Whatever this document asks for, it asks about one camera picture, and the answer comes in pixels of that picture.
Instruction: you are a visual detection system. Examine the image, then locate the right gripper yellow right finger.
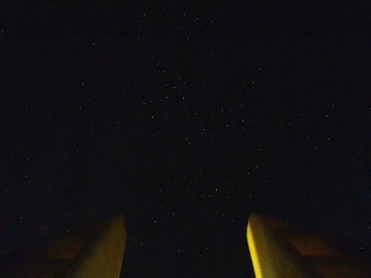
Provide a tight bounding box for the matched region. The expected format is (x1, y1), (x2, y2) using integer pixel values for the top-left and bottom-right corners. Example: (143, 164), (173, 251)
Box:
(246, 213), (371, 278)

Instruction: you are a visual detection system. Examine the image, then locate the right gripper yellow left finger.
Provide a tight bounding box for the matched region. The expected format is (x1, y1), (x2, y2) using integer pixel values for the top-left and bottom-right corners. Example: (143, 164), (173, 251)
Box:
(17, 214), (127, 278)

